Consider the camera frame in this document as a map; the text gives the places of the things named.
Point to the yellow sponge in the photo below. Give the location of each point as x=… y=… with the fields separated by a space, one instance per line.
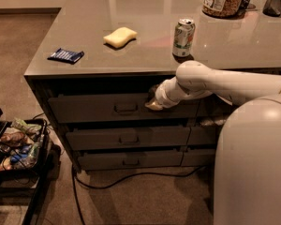
x=120 y=37

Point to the black tray of snacks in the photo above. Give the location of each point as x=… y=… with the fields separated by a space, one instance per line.
x=23 y=147

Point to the green white soda can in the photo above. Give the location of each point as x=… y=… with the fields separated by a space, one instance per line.
x=183 y=37

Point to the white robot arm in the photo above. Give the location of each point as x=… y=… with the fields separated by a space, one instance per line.
x=247 y=170

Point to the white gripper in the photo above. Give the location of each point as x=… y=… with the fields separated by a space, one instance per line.
x=162 y=95

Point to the black cart frame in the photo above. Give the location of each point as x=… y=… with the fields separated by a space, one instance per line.
x=30 y=191

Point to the blue snack wrapper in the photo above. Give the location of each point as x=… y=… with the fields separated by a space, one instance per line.
x=66 y=56

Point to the grey drawer cabinet counter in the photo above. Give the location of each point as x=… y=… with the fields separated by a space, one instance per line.
x=249 y=42

